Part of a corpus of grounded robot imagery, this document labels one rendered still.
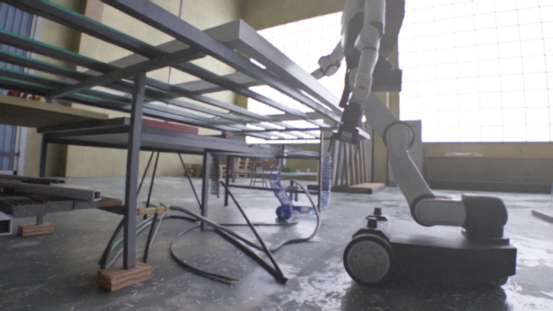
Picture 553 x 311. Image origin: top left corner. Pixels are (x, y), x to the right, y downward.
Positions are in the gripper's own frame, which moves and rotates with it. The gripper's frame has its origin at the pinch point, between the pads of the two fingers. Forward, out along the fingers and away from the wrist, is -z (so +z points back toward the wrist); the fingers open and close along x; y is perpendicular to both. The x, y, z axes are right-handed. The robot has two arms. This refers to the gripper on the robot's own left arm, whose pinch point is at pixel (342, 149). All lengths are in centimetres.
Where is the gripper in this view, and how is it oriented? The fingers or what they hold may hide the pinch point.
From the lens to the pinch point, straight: 113.7
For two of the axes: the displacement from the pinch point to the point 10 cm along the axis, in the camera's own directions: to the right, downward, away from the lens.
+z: 2.9, -9.6, 0.3
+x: -9.6, -2.9, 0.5
